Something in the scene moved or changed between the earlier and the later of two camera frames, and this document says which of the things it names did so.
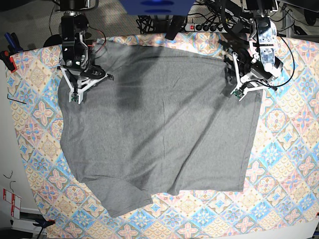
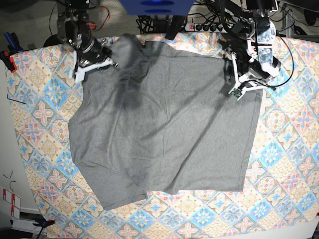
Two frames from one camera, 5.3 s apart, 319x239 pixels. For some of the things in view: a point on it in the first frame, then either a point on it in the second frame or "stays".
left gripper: (92, 71) to (94, 53)
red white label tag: (15, 201) stays
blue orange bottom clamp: (43, 223) stays
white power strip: (208, 28) stays
